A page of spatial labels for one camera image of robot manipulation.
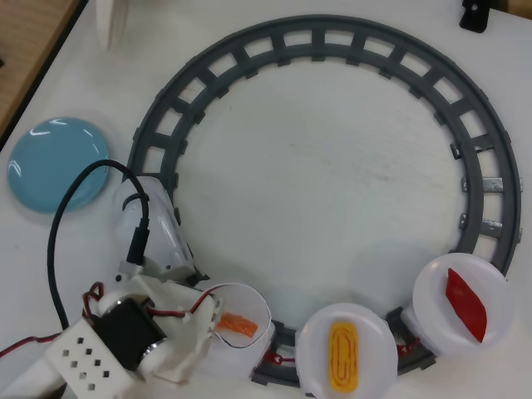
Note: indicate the silver foil strip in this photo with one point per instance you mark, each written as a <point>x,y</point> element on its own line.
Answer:
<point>492,185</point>
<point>492,226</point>

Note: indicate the white paper-ringed train car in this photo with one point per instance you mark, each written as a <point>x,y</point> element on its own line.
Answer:
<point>253,353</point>

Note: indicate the grey circular toy train track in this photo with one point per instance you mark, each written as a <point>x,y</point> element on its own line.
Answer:
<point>512,195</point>

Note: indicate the orange salmon sushi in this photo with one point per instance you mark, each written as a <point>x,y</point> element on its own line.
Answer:
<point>239,324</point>

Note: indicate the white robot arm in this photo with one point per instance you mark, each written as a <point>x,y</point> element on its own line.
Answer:
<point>79,357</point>

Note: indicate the brown wooden board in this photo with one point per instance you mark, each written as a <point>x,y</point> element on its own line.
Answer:
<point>25,41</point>

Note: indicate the white upright block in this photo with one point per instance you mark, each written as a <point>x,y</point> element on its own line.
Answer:
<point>109,21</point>

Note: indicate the yellow egg sushi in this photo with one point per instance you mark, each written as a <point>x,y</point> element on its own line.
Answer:
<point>344,357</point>

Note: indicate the black plastic bracket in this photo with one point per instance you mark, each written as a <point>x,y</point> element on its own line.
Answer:
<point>474,18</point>

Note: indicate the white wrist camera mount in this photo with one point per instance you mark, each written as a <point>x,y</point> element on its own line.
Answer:
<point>129,274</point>

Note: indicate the white dish train car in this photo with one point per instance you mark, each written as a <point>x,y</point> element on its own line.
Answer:
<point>316,332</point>
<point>432,291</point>

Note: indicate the white Shinkansen toy locomotive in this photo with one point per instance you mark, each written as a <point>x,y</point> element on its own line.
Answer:
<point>166,224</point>

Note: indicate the red tuna sushi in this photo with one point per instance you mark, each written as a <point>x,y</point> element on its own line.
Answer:
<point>465,307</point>

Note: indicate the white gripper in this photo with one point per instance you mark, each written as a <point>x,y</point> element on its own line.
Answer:
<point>206,312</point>

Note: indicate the blue round dish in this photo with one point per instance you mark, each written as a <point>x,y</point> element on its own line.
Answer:
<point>45,166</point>

